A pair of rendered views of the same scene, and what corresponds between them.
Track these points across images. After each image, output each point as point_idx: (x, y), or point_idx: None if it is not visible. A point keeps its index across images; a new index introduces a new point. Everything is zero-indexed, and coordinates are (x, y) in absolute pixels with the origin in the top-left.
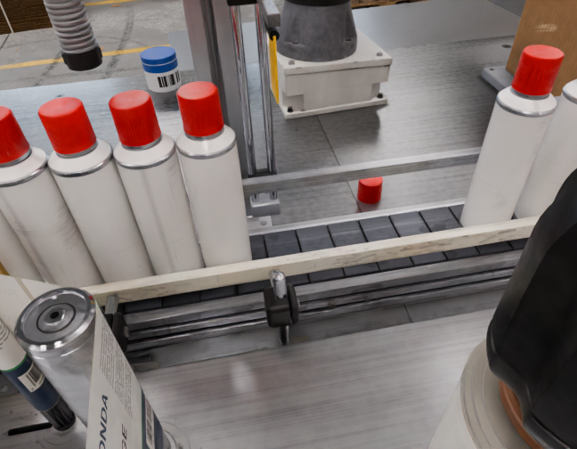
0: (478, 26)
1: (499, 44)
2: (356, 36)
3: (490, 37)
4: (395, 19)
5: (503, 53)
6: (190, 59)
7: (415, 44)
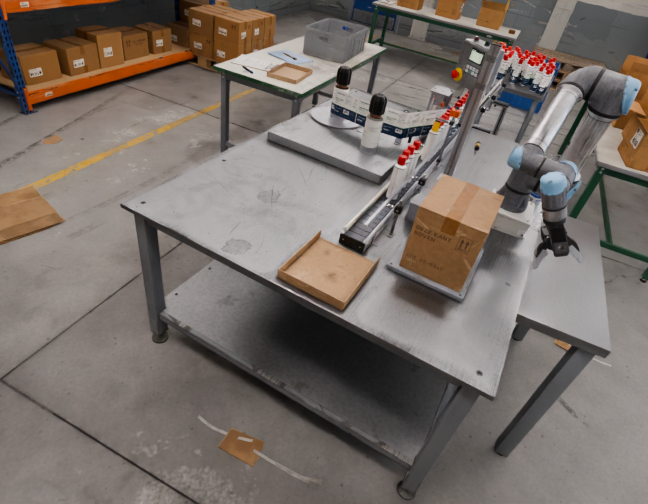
0: (543, 300)
1: (511, 284)
2: (502, 202)
3: (523, 289)
4: (575, 286)
5: (499, 276)
6: None
7: (532, 266)
